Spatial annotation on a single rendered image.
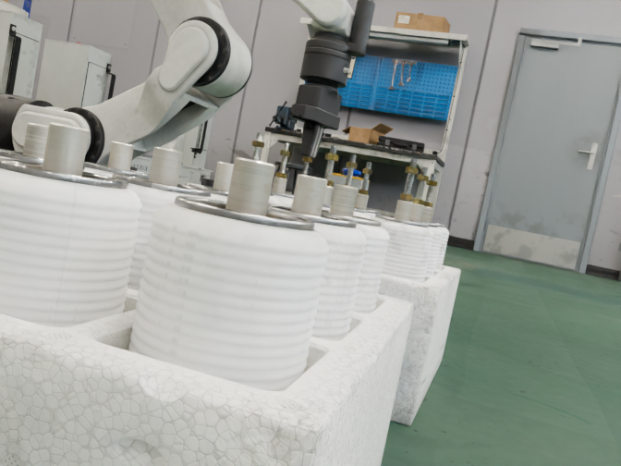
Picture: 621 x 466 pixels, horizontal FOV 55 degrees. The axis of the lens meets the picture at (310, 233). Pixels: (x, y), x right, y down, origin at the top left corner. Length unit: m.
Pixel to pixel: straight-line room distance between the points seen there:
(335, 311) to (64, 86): 3.27
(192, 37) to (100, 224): 0.97
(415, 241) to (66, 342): 0.58
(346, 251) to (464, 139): 5.63
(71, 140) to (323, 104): 0.79
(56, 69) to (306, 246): 3.41
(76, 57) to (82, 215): 3.27
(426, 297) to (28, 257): 0.54
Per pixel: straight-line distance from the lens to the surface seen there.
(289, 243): 0.29
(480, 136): 6.02
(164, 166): 0.47
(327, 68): 1.12
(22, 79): 3.22
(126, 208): 0.36
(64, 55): 3.65
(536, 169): 5.97
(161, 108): 1.33
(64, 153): 0.37
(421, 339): 0.78
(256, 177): 0.31
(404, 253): 0.81
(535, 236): 5.95
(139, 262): 0.44
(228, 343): 0.29
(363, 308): 0.53
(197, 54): 1.28
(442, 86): 6.00
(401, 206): 0.84
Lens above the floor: 0.27
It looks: 4 degrees down
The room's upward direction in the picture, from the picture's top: 11 degrees clockwise
